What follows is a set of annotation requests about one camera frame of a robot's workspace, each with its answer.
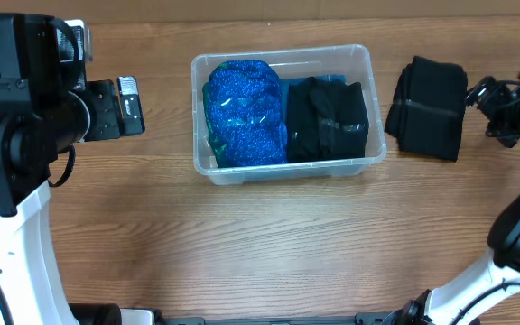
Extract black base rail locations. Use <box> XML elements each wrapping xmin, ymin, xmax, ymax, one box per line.
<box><xmin>155</xmin><ymin>311</ymin><xmax>400</xmax><ymax>325</ymax></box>

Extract black garment with tape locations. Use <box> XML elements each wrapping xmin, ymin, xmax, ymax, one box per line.
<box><xmin>309</xmin><ymin>78</ymin><xmax>369</xmax><ymax>160</ymax></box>

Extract blue denim jeans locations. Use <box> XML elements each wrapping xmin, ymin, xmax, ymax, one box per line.
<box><xmin>280</xmin><ymin>74</ymin><xmax>346</xmax><ymax>99</ymax></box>

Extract large black garment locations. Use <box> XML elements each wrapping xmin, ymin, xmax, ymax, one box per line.
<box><xmin>385</xmin><ymin>56</ymin><xmax>468</xmax><ymax>162</ymax></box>

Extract blue sequin fabric garment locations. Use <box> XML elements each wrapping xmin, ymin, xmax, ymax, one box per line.
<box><xmin>202</xmin><ymin>60</ymin><xmax>288</xmax><ymax>168</ymax></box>

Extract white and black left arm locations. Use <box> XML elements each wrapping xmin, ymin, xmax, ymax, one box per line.
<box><xmin>0</xmin><ymin>13</ymin><xmax>158</xmax><ymax>325</ymax></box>

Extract clear plastic storage bin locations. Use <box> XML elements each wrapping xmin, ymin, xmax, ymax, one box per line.
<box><xmin>191</xmin><ymin>44</ymin><xmax>387</xmax><ymax>185</ymax></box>

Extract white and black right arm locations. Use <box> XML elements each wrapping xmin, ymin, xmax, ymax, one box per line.
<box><xmin>384</xmin><ymin>58</ymin><xmax>520</xmax><ymax>324</ymax></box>

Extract small black garment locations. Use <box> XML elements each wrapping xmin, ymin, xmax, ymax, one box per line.
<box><xmin>286</xmin><ymin>77</ymin><xmax>323</xmax><ymax>163</ymax></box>

